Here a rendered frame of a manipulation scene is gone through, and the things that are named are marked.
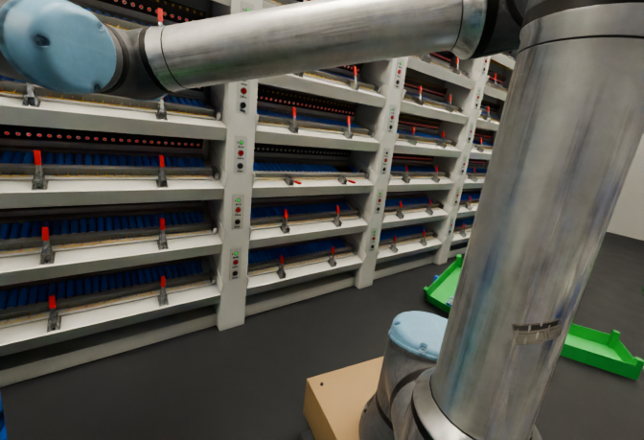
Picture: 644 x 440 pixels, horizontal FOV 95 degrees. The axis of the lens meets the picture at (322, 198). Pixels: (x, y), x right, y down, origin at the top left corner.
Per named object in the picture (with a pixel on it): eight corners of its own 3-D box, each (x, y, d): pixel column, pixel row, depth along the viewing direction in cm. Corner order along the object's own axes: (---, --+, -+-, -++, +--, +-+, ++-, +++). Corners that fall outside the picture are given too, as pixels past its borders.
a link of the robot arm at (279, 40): (548, -33, 42) (117, 41, 50) (630, -98, 30) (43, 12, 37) (545, 54, 45) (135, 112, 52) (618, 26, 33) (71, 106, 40)
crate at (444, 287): (463, 322, 131) (462, 311, 127) (425, 299, 147) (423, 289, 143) (498, 281, 144) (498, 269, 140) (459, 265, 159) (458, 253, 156)
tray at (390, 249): (439, 248, 190) (450, 232, 183) (373, 265, 154) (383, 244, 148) (417, 228, 203) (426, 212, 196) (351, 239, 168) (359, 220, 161)
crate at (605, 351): (611, 347, 125) (618, 331, 123) (637, 381, 107) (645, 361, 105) (528, 322, 137) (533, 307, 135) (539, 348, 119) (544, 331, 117)
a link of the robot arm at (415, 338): (441, 377, 66) (460, 308, 62) (472, 460, 49) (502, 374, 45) (373, 364, 66) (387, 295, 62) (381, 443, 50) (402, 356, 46)
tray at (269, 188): (370, 193, 140) (379, 175, 136) (249, 197, 105) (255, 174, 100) (347, 171, 153) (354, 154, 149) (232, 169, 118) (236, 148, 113)
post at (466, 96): (447, 262, 197) (512, -42, 158) (438, 265, 191) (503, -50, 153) (421, 251, 212) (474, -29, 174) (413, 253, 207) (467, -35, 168)
